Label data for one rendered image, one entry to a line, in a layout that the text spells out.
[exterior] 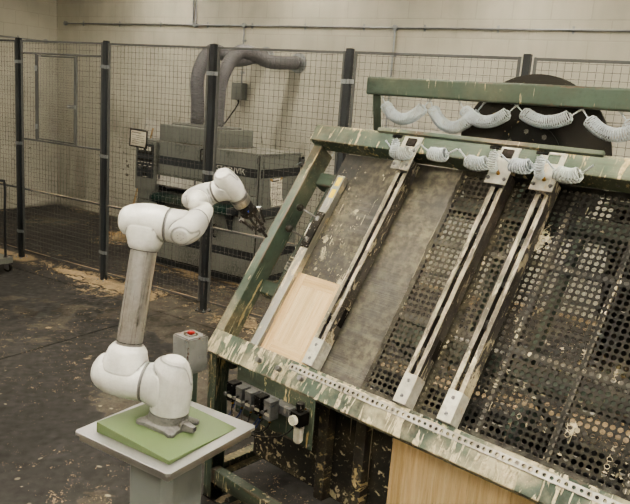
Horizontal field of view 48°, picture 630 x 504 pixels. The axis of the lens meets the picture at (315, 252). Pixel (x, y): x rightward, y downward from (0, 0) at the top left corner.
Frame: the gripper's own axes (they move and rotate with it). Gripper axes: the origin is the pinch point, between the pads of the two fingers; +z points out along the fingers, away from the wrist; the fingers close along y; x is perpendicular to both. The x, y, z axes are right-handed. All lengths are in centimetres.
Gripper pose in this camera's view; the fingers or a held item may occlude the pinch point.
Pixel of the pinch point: (262, 231)
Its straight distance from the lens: 346.4
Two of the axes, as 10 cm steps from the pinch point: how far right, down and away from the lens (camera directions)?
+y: -8.4, 5.4, 0.1
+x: 3.6, 5.8, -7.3
